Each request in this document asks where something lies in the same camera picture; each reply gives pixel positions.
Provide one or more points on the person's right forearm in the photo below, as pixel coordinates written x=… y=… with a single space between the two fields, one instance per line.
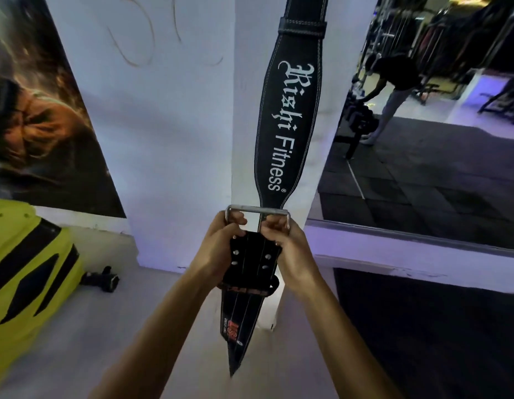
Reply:
x=344 y=349

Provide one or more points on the person's right thumb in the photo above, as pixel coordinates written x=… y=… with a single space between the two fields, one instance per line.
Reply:
x=270 y=235

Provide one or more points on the black gym machine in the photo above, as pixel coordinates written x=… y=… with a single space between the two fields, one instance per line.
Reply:
x=504 y=99

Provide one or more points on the large wall mirror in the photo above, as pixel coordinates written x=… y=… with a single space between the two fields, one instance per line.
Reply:
x=427 y=162

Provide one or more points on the yellow and black bag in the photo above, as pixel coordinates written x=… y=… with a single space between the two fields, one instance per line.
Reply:
x=24 y=278

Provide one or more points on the dark fiery wall poster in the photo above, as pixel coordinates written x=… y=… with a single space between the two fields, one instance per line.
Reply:
x=45 y=120

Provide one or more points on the person's left thumb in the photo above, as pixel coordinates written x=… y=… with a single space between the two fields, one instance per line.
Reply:
x=234 y=218

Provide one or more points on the person's left forearm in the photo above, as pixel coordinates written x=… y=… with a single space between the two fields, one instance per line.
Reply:
x=157 y=340

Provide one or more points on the black dumbbell rack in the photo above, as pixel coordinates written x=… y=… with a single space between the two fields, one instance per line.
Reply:
x=358 y=120

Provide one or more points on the person's right hand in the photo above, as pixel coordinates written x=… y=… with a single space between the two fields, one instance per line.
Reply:
x=296 y=257

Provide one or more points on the person's left hand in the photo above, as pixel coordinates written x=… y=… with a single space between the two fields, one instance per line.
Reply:
x=213 y=253

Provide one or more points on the black leather weightlifting belt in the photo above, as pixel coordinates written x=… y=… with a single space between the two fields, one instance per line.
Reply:
x=284 y=120

